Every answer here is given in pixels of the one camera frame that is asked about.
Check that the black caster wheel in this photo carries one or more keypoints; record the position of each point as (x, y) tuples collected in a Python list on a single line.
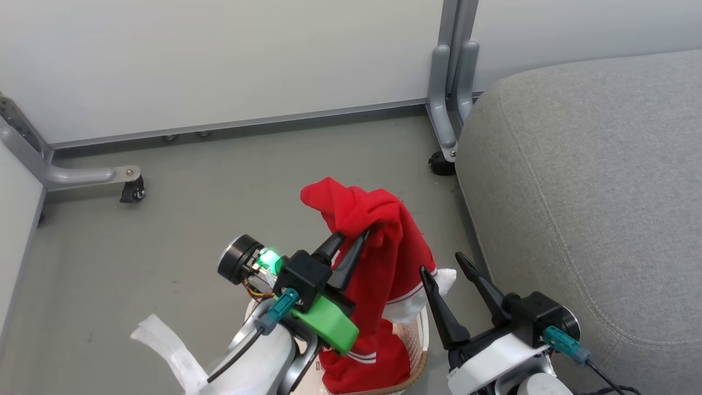
[(133, 191), (441, 163)]

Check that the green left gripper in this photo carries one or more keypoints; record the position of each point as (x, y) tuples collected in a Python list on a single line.
[(326, 323)]

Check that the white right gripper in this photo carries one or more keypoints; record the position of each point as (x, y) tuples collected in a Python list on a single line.
[(488, 362)]

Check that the white laundry basket tan rim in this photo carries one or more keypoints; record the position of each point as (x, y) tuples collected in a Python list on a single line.
[(412, 341)]

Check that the red garment with white trim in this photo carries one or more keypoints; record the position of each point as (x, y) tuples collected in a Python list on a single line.
[(384, 258)]

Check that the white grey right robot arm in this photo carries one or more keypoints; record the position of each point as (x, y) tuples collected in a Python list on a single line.
[(540, 385)]

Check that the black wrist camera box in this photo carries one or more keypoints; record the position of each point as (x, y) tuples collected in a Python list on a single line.
[(301, 277), (540, 318)]

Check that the grey metal partition post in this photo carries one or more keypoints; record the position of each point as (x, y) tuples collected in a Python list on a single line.
[(449, 82)]

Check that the grey fabric sofa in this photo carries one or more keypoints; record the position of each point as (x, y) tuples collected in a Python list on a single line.
[(603, 192)]

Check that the grey aluminium partition rail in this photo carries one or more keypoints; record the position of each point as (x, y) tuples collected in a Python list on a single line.
[(247, 125)]

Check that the grey metal partition foot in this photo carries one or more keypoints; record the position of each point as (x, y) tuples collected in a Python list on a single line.
[(71, 175)]

